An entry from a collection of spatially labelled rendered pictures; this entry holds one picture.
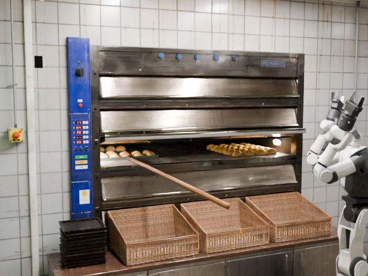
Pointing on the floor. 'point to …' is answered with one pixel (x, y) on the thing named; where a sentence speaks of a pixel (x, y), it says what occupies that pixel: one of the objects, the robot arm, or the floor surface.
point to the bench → (224, 262)
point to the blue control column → (81, 83)
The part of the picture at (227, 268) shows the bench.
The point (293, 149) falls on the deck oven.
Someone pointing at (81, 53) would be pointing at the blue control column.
